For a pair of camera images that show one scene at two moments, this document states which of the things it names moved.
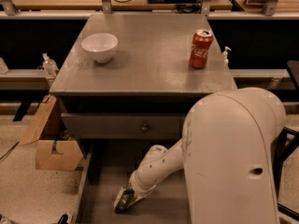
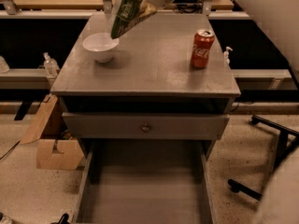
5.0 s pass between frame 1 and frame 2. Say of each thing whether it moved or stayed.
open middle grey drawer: stayed
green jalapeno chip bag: moved
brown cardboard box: stayed
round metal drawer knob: stayed
